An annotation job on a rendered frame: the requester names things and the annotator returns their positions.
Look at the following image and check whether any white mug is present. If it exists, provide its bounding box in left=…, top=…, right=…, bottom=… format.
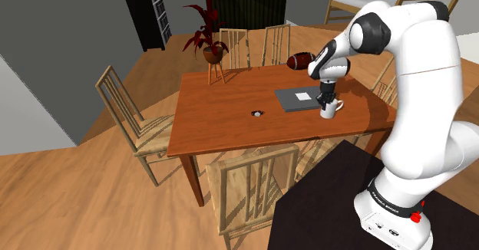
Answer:
left=319, top=98, right=345, bottom=120

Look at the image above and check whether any grey closed laptop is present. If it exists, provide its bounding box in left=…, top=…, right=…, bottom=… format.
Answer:
left=274, top=85, right=324, bottom=113

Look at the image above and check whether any brown football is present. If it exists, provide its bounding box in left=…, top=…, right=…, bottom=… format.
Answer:
left=286, top=51, right=318, bottom=71

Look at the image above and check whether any light wooden chair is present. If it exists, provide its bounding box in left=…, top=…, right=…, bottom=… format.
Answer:
left=94, top=64, right=177, bottom=187
left=218, top=28, right=251, bottom=71
left=205, top=144, right=300, bottom=250
left=261, top=23, right=292, bottom=67

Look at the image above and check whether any wooden bed with blue pillow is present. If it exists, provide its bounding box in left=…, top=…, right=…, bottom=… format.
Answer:
left=323, top=0, right=465, bottom=25

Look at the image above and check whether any brown wooden table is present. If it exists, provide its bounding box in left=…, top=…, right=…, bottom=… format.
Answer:
left=167, top=63, right=398, bottom=208

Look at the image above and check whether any dark robot stand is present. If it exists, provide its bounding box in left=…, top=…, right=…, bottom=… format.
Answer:
left=266, top=140, right=479, bottom=250

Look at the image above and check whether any dark radiator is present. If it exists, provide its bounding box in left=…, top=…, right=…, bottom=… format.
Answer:
left=205, top=0, right=289, bottom=33

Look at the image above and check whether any red potted plant on stand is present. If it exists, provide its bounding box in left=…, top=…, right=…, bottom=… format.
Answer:
left=182, top=0, right=230, bottom=86

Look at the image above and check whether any black bookshelf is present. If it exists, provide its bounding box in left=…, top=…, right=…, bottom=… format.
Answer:
left=120, top=0, right=173, bottom=53

